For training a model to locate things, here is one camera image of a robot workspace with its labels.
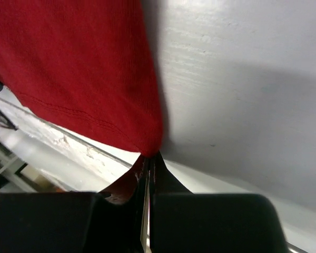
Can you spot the dark red t-shirt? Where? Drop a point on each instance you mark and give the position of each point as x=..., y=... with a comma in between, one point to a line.
x=85, y=66

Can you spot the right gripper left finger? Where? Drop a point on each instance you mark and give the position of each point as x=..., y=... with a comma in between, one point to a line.
x=112, y=220

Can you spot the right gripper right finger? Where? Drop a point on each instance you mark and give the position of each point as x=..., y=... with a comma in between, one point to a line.
x=182, y=221

